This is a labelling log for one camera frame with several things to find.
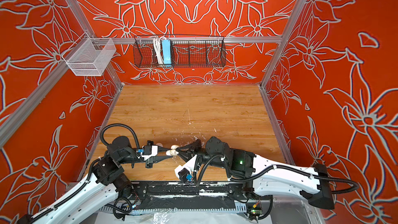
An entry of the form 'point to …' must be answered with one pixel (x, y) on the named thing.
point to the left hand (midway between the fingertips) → (171, 151)
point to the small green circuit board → (256, 211)
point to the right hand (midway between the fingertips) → (176, 146)
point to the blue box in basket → (167, 52)
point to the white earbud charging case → (172, 152)
